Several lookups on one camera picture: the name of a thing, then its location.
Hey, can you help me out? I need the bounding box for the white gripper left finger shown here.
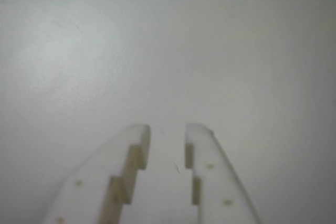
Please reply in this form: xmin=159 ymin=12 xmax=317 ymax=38
xmin=40 ymin=123 xmax=151 ymax=224

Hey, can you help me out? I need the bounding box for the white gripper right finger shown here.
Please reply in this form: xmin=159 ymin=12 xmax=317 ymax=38
xmin=185 ymin=123 xmax=262 ymax=224

